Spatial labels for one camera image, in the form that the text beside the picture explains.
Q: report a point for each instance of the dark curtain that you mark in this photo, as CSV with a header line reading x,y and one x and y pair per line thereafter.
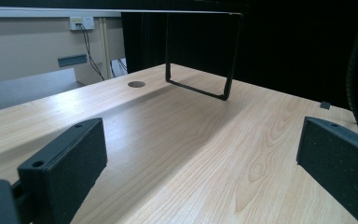
x,y
292,46

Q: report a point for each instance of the white wall socket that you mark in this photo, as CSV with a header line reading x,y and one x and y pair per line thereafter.
x,y
81,23

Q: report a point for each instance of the black shelf with metal legs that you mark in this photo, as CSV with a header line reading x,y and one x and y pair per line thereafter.
x,y
227,93

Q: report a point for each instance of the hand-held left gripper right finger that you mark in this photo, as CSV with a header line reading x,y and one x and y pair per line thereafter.
x,y
338,161

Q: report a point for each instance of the small grey block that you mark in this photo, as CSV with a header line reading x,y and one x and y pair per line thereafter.
x,y
325,105

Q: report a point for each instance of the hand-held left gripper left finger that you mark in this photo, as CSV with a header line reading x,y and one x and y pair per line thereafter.
x,y
71,161

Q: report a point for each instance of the grey wall bracket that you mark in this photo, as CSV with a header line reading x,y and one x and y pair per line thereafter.
x,y
72,60

